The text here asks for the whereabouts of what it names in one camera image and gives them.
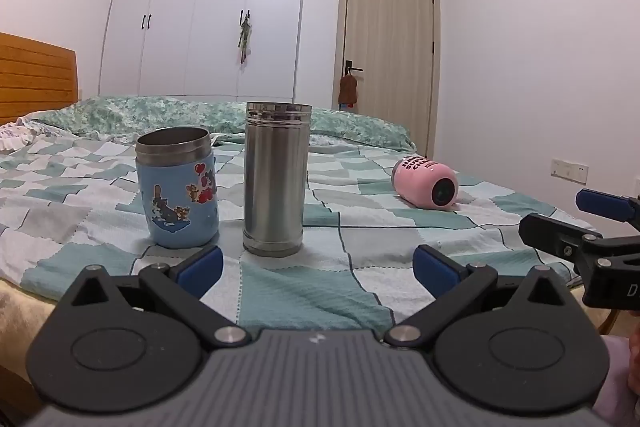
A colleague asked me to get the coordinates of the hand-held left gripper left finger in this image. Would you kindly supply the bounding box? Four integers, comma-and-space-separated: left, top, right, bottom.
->
59, 246, 252, 350

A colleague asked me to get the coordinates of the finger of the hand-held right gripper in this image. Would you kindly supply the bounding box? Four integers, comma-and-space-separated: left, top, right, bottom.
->
575, 188, 640, 224
518, 213, 606, 264

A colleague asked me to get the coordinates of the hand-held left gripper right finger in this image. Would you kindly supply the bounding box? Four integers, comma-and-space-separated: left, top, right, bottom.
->
384, 244, 576, 348

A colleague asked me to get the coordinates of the pink cup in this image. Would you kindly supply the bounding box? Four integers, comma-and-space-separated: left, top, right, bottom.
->
391, 154, 460, 212

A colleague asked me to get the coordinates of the person's right forearm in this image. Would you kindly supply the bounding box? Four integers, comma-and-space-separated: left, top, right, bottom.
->
594, 336, 640, 427

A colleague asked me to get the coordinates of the blue cartoon sticker cup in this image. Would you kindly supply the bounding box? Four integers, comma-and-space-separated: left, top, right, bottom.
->
135, 126, 220, 250

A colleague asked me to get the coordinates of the tall stainless steel cup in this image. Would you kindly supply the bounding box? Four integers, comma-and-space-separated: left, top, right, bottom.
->
242, 102, 312, 257

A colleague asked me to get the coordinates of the checked green white bedsheet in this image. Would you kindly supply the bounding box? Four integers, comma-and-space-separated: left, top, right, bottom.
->
0, 117, 596, 338

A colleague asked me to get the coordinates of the green floral quilt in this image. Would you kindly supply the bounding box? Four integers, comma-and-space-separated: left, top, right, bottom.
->
32, 95, 416, 152

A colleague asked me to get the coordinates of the beige fleece mattress cover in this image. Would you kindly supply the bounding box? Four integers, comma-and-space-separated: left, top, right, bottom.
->
0, 279, 56, 413

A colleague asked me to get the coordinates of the brown plush toy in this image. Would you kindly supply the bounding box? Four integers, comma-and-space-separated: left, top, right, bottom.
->
338, 73, 359, 111

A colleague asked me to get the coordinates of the white patterned cloth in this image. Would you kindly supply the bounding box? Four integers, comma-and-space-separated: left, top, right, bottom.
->
0, 119, 46, 152

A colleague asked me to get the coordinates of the hanging green ornament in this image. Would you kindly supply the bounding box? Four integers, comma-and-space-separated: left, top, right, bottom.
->
238, 19, 252, 64

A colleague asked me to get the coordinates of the beige wooden door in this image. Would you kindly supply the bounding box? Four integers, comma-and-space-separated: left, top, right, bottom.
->
332, 0, 442, 158

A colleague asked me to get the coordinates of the wooden headboard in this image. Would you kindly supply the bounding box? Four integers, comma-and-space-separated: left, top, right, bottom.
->
0, 32, 80, 126

